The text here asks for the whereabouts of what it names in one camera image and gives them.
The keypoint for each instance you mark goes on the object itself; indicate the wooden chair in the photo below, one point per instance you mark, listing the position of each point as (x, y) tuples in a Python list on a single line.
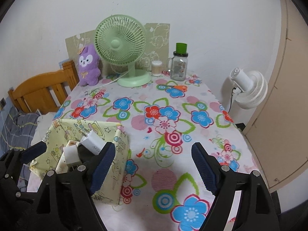
[(43, 91)]

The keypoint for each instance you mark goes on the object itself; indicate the glass mason jar mug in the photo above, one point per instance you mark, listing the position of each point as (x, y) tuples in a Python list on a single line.
[(177, 65)]

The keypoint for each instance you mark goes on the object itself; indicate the cotton swab container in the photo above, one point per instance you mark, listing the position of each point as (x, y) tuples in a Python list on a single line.
[(156, 66)]

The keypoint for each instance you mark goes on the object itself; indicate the white 45W charger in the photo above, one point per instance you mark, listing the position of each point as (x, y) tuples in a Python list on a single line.
[(93, 142)]

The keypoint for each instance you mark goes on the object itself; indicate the white cube charger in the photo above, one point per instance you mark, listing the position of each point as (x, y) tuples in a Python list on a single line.
[(71, 156)]

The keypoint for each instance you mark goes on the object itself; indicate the white clip fan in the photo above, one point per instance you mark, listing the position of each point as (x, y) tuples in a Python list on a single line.
[(250, 88)]

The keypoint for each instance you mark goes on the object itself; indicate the yellow cartoon fabric storage box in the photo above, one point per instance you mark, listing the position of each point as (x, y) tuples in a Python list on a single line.
[(71, 142)]

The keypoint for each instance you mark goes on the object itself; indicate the purple plush toy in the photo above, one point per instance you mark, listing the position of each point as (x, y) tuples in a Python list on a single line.
[(88, 66)]

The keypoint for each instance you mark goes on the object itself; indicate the floral tablecloth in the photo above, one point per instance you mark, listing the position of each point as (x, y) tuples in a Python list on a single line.
[(162, 189)]

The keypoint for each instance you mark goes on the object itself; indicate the green desk fan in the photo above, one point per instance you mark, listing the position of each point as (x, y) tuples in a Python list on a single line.
[(120, 40)]

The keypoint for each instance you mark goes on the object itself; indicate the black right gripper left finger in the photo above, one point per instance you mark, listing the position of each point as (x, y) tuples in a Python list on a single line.
[(64, 201)]

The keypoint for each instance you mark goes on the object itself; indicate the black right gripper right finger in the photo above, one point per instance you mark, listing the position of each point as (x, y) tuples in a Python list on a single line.
[(256, 210)]

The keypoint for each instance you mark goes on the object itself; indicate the blue plaid bedding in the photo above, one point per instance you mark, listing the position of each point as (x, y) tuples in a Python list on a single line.
[(18, 130)]

